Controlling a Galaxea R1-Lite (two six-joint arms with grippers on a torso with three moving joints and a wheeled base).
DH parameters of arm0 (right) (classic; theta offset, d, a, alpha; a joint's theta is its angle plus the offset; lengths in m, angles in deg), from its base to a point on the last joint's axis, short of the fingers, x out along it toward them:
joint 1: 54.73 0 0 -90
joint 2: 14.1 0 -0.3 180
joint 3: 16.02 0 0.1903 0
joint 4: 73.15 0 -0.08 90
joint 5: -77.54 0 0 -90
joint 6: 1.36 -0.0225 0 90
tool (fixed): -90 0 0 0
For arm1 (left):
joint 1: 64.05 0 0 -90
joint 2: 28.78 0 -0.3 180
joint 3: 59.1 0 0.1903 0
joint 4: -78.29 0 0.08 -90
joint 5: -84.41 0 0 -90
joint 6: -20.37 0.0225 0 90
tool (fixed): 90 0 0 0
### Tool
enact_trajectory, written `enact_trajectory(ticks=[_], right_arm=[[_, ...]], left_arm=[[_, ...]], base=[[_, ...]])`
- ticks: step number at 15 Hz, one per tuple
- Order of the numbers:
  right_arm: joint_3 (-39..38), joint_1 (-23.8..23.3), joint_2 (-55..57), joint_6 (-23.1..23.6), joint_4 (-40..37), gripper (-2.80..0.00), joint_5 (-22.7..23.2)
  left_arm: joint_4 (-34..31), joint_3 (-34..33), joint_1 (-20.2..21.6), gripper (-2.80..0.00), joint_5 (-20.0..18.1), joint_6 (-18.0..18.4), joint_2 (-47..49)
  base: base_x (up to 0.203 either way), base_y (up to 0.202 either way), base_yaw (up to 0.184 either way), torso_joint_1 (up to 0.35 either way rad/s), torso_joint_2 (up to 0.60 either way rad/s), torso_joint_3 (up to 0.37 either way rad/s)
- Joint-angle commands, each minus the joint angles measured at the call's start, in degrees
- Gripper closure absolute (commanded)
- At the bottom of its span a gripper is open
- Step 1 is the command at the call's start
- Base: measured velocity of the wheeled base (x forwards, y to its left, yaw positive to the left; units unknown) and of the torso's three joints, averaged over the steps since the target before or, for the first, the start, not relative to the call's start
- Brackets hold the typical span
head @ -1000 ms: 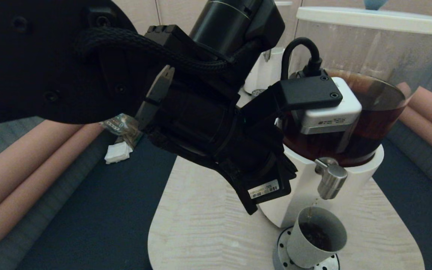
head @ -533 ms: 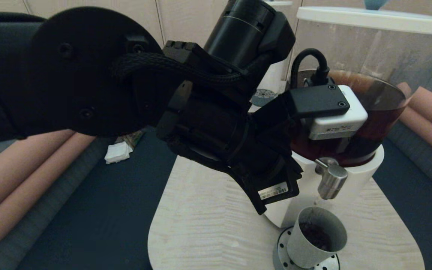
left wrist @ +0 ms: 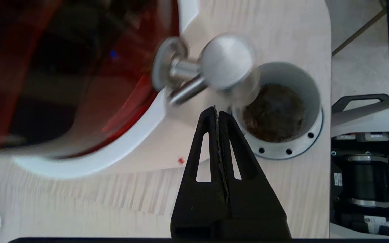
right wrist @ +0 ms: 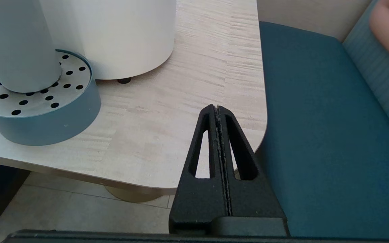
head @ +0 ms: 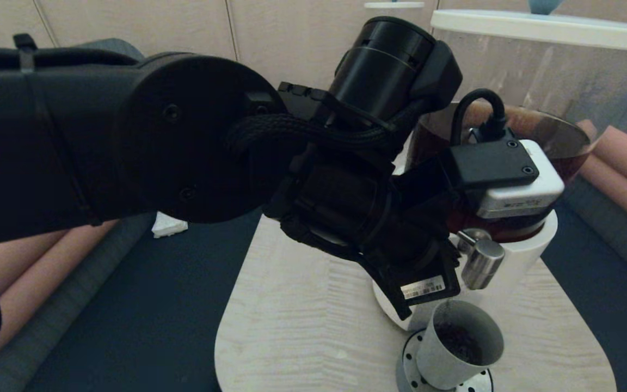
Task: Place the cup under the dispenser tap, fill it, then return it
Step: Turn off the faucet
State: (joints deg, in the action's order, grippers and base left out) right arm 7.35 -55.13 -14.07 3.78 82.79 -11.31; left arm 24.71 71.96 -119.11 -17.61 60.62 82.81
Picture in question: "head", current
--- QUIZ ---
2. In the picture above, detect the large metal dispenser tap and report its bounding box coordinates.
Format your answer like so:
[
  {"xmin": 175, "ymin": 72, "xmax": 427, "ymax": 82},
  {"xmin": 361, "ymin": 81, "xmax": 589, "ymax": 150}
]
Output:
[{"xmin": 458, "ymin": 229, "xmax": 506, "ymax": 290}]

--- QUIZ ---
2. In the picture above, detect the grey plastic cup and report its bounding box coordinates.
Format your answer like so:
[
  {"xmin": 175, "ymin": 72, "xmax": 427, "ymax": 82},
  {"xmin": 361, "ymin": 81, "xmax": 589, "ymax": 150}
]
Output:
[{"xmin": 416, "ymin": 299, "xmax": 505, "ymax": 390}]

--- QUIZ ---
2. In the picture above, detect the large perforated metal drip tray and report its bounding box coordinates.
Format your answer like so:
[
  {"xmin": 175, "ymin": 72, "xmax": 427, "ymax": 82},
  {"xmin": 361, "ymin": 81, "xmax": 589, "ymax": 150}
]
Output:
[{"xmin": 396, "ymin": 329, "xmax": 493, "ymax": 392}]

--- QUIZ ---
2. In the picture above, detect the large tea dispenser white base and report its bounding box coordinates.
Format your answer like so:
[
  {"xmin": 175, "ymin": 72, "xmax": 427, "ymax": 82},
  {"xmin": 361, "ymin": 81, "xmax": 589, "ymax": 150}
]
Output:
[{"xmin": 372, "ymin": 24, "xmax": 627, "ymax": 332}]

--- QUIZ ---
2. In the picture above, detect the white folded napkin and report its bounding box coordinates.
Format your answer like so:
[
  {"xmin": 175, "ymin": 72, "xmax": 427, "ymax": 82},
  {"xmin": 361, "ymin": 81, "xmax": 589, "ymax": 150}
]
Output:
[{"xmin": 152, "ymin": 212, "xmax": 189, "ymax": 239}]

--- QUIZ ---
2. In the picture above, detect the small water dispenser white base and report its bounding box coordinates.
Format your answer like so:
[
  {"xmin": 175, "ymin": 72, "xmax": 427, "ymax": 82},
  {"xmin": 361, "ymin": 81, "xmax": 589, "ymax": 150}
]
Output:
[{"xmin": 364, "ymin": 0, "xmax": 426, "ymax": 9}]

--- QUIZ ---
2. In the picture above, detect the grey-blue upholstered sofa bench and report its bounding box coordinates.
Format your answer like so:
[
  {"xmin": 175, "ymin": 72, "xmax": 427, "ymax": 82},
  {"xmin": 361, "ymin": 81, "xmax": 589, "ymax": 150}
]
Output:
[
  {"xmin": 0, "ymin": 37, "xmax": 265, "ymax": 392},
  {"xmin": 539, "ymin": 49, "xmax": 627, "ymax": 392}
]

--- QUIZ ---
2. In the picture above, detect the white lid with blue knob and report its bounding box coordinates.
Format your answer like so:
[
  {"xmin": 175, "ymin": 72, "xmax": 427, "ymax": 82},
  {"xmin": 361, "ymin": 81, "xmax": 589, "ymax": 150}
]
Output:
[{"xmin": 431, "ymin": 0, "xmax": 627, "ymax": 52}]

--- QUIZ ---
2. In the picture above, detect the black left camera cable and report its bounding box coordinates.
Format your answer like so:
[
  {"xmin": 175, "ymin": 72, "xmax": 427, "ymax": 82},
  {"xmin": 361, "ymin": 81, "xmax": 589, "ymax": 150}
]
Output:
[{"xmin": 451, "ymin": 89, "xmax": 508, "ymax": 143}]

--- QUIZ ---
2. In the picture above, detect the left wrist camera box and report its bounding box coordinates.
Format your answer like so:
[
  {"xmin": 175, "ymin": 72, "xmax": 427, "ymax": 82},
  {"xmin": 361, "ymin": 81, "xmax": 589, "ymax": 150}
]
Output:
[{"xmin": 439, "ymin": 139, "xmax": 565, "ymax": 219}]

